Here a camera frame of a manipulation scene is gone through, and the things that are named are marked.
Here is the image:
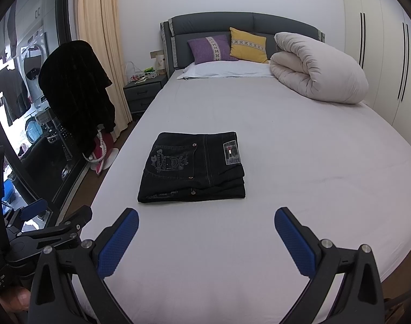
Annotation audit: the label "white pillow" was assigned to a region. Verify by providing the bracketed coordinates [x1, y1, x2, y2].
[177, 60, 274, 80]

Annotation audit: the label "black hanging garment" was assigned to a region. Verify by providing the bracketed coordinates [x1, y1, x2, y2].
[38, 40, 115, 157]

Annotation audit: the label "small green plant pot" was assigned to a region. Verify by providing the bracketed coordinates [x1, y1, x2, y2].
[143, 67, 159, 79]

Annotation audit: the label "white wardrobe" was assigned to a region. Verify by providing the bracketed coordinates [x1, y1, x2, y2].
[343, 0, 411, 145]

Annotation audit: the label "yellow cushion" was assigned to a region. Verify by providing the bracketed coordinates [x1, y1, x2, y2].
[230, 27, 268, 64]

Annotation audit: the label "beige curtain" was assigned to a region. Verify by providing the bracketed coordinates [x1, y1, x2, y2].
[75, 0, 132, 139]

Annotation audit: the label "purple cushion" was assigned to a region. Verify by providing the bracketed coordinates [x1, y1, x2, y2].
[188, 35, 237, 65]

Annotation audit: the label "rolled white duvet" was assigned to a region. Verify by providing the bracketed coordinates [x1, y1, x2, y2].
[270, 32, 369, 104]

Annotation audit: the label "dark grey headboard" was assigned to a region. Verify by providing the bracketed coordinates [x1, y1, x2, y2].
[160, 11, 326, 78]

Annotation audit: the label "black denim pants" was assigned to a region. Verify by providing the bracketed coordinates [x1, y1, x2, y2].
[137, 132, 246, 203]

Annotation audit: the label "white bed with sheet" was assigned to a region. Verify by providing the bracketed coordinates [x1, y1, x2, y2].
[82, 75, 411, 323]

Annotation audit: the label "dark grey nightstand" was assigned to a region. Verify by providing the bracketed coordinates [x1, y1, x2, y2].
[123, 75, 168, 114]

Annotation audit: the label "person's left hand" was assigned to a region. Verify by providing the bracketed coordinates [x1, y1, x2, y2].
[0, 287, 31, 313]

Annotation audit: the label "black framed glass door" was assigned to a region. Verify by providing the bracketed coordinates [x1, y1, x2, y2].
[0, 0, 85, 231]

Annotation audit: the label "red and white bag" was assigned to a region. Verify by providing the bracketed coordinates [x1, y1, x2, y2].
[82, 124, 119, 175]

